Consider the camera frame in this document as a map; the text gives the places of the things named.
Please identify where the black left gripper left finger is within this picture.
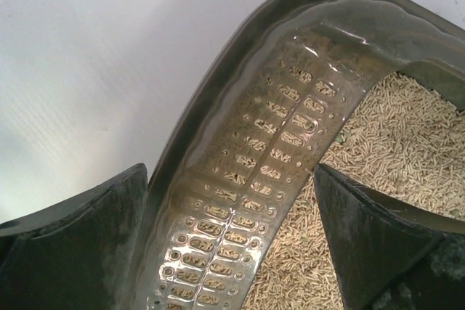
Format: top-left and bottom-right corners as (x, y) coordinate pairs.
(1, 163), (147, 309)

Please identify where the dark translucent litter box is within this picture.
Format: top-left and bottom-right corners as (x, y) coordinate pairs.
(126, 0), (464, 309)

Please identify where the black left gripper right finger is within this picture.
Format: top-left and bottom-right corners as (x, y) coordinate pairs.
(314, 164), (464, 309)

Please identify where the beige pellet litter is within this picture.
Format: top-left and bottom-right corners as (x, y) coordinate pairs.
(243, 73), (464, 309)

